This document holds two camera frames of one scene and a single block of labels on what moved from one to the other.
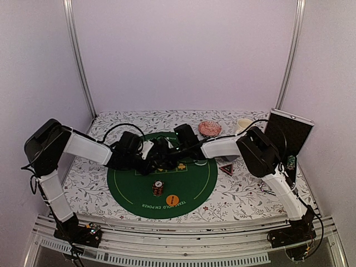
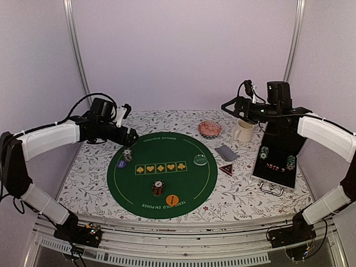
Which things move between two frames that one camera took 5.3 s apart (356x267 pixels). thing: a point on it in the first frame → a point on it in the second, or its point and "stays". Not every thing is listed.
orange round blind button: [172, 199] stays
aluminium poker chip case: [288, 134] stays
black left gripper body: [130, 162] → [105, 132]
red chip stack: [157, 188] stays
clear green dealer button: [200, 162] stays
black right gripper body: [174, 155] → [252, 116]
